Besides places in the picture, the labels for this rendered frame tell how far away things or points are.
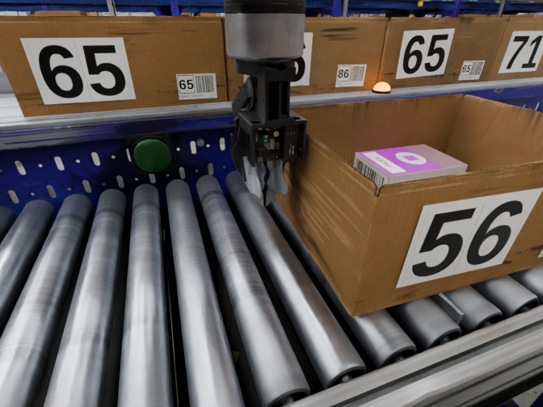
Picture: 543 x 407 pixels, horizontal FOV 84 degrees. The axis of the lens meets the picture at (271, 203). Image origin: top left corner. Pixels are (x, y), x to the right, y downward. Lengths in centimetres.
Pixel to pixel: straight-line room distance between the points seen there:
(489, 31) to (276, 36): 82
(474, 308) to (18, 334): 52
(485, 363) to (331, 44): 65
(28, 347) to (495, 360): 49
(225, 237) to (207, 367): 21
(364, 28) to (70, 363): 81
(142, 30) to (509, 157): 70
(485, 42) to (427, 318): 85
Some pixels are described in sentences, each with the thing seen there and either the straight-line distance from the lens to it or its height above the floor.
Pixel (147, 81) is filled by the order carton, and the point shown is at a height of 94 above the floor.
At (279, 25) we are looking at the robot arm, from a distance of 36.
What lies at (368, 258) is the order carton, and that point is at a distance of 32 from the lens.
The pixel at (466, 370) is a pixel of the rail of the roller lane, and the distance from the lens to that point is 39.
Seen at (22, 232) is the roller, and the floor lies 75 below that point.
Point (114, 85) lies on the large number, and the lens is 70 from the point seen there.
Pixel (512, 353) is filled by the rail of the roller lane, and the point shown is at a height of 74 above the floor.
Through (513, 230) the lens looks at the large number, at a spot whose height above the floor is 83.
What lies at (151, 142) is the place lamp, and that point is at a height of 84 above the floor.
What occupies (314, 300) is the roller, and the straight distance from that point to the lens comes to 39.
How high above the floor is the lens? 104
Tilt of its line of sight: 31 degrees down
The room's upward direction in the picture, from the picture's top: straight up
